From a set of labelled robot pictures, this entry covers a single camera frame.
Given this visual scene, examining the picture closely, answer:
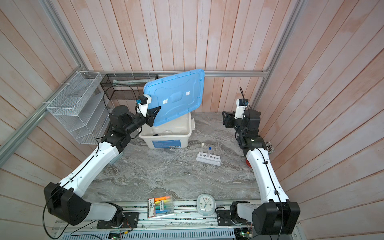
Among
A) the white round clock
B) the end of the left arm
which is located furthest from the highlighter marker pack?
the end of the left arm

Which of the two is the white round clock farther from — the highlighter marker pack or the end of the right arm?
the end of the right arm

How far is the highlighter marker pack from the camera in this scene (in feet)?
2.50

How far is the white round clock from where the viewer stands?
759 millimetres

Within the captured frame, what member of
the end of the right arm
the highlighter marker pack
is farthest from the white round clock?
the end of the right arm

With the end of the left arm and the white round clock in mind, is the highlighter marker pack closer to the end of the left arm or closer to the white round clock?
the white round clock

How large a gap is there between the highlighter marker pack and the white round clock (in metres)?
0.14
